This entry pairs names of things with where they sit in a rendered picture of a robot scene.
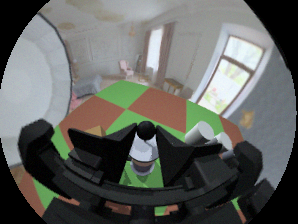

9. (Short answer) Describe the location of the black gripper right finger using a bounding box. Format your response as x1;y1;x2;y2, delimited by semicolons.
156;125;222;188

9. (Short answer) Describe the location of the glass french press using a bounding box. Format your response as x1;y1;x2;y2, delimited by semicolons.
126;121;160;176

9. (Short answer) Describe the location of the white cylinder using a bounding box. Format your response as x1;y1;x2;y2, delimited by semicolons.
185;121;214;145
205;132;233;156

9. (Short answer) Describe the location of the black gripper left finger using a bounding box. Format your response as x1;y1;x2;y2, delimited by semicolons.
67;123;137;184

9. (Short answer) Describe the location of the tan cardboard box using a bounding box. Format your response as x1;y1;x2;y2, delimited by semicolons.
84;125;106;137

